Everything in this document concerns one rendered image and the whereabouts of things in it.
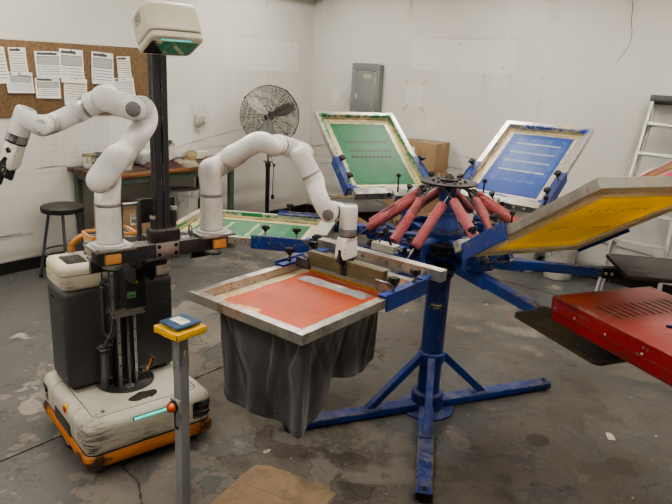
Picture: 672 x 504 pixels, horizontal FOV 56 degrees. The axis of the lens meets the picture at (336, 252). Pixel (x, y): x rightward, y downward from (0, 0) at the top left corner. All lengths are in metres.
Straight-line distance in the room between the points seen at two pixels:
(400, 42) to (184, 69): 2.38
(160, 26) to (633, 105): 4.78
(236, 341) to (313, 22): 6.10
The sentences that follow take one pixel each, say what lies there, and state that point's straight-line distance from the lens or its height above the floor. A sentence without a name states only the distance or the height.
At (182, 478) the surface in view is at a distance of 2.53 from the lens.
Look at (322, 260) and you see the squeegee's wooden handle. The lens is 2.72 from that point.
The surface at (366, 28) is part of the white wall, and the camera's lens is 7.66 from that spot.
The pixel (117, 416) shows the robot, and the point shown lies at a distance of 3.09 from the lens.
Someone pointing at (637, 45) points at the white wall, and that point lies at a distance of 6.37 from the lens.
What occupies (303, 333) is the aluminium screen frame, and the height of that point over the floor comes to 0.99.
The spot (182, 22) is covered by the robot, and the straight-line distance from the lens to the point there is 2.43.
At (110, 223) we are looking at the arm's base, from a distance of 2.50.
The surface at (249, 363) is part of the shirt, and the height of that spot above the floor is 0.74.
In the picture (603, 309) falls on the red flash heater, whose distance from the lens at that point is 2.29.
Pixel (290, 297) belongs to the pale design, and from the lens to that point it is 2.50.
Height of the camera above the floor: 1.83
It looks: 16 degrees down
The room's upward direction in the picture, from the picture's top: 3 degrees clockwise
